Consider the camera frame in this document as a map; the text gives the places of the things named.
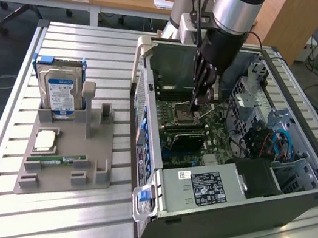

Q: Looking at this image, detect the red wire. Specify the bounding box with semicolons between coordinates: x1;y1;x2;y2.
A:
259;134;271;159

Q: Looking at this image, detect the black cable behind case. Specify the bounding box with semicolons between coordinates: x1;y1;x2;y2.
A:
245;30;267;51

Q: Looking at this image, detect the blue expansion slot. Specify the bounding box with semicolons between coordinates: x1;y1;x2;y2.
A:
161;146;175;158

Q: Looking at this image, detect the black plastic air shroud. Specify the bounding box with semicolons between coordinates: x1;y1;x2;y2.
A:
228;155;289;205

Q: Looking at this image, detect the black chair base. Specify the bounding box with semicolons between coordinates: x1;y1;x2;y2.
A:
0;0;74;47

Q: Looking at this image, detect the blue case latch tab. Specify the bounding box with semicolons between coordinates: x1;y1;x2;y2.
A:
137;188;151;205

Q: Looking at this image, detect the green RAM stick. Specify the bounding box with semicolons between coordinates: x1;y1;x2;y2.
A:
25;146;89;174
162;121;208;140

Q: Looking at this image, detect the wooden cabinet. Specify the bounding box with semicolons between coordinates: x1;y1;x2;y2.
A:
248;0;318;71

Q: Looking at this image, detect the blue wire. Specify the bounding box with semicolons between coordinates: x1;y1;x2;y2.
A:
268;127;299;164

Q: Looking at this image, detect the CPU socket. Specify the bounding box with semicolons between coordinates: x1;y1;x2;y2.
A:
169;100;195;129

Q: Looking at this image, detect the blue card retainer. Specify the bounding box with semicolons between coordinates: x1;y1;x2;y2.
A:
128;105;163;188

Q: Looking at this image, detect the open PC case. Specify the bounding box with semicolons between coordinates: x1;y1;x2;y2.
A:
103;26;318;238

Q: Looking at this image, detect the silver chipset heatsink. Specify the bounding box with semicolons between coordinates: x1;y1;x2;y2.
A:
200;152;222;168

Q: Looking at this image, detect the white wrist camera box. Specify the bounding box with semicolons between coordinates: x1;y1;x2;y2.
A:
177;11;215;48

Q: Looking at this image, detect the graphics card with black shroud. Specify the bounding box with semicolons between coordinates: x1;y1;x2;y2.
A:
161;125;208;160

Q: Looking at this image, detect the green motherboard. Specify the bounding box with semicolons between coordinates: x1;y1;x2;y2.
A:
137;73;241;181

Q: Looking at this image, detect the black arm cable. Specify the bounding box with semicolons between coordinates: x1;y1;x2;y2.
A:
178;0;213;46

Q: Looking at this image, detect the white wall box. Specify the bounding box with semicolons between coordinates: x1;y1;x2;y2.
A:
300;35;318;66

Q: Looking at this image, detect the silver CPU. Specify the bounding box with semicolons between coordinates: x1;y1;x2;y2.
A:
32;129;58;154

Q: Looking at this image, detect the silver disk bay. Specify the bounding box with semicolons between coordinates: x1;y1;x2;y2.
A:
266;152;318;199

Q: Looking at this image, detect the grey power supply unit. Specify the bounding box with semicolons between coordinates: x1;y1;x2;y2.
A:
155;152;251;226

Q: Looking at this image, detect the hard disk with blue caddy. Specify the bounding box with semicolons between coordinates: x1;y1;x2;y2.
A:
23;52;90;125

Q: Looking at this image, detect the grey parts rack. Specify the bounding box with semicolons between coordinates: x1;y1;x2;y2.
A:
12;71;128;211

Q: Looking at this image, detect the silver drive cage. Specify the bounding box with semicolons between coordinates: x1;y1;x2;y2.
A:
225;54;282;131

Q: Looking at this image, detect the black wire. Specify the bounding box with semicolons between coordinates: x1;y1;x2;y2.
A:
218;99;258;160

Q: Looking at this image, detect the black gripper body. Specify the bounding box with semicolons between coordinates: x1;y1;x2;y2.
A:
194;24;248;79

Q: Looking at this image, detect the silver socket cover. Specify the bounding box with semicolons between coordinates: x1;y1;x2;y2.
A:
195;100;215;126

